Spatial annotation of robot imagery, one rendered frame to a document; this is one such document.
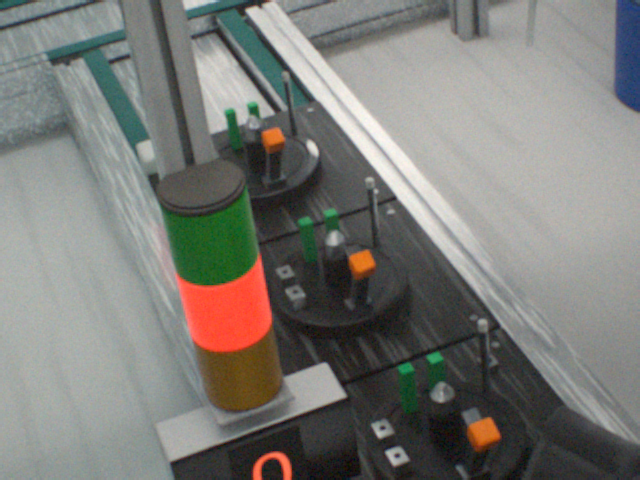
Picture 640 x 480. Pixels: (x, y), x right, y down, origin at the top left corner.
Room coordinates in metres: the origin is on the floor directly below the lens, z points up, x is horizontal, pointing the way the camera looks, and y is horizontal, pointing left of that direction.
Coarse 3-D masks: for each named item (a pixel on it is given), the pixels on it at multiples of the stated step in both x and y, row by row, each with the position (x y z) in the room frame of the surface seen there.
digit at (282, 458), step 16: (288, 432) 0.57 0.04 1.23; (240, 448) 0.56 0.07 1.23; (256, 448) 0.56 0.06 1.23; (272, 448) 0.57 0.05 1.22; (288, 448) 0.57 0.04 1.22; (240, 464) 0.56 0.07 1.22; (256, 464) 0.56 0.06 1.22; (272, 464) 0.57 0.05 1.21; (288, 464) 0.57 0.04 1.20; (304, 464) 0.57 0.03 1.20
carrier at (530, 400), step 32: (480, 320) 0.82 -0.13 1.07; (448, 352) 0.90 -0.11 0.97; (480, 352) 0.82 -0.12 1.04; (512, 352) 0.89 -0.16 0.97; (352, 384) 0.88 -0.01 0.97; (384, 384) 0.87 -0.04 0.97; (416, 384) 0.86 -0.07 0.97; (448, 384) 0.84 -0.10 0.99; (480, 384) 0.85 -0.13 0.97; (512, 384) 0.84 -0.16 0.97; (544, 384) 0.84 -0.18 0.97; (384, 416) 0.81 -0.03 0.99; (416, 416) 0.80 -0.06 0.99; (448, 416) 0.76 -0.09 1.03; (512, 416) 0.79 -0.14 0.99; (544, 416) 0.80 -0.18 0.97; (384, 448) 0.77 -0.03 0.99; (416, 448) 0.77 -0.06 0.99; (448, 448) 0.76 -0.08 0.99; (512, 448) 0.75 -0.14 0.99
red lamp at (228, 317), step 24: (192, 288) 0.57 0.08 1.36; (216, 288) 0.57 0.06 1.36; (240, 288) 0.57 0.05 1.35; (264, 288) 0.59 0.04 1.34; (192, 312) 0.57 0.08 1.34; (216, 312) 0.57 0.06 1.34; (240, 312) 0.57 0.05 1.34; (264, 312) 0.58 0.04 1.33; (192, 336) 0.58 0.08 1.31; (216, 336) 0.57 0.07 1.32; (240, 336) 0.57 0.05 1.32
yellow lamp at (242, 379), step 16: (272, 336) 0.58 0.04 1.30; (208, 352) 0.57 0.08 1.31; (224, 352) 0.57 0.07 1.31; (240, 352) 0.57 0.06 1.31; (256, 352) 0.57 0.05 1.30; (272, 352) 0.58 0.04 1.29; (208, 368) 0.57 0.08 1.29; (224, 368) 0.57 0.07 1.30; (240, 368) 0.57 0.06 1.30; (256, 368) 0.57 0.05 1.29; (272, 368) 0.58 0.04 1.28; (208, 384) 0.58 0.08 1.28; (224, 384) 0.57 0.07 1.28; (240, 384) 0.57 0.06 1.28; (256, 384) 0.57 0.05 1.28; (272, 384) 0.57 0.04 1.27; (224, 400) 0.57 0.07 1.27; (240, 400) 0.57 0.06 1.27; (256, 400) 0.57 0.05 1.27
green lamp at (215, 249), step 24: (168, 216) 0.58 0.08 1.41; (192, 216) 0.57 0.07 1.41; (216, 216) 0.57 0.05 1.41; (240, 216) 0.58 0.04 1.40; (168, 240) 0.58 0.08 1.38; (192, 240) 0.57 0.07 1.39; (216, 240) 0.57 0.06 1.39; (240, 240) 0.57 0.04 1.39; (192, 264) 0.57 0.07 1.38; (216, 264) 0.57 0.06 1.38; (240, 264) 0.57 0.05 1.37
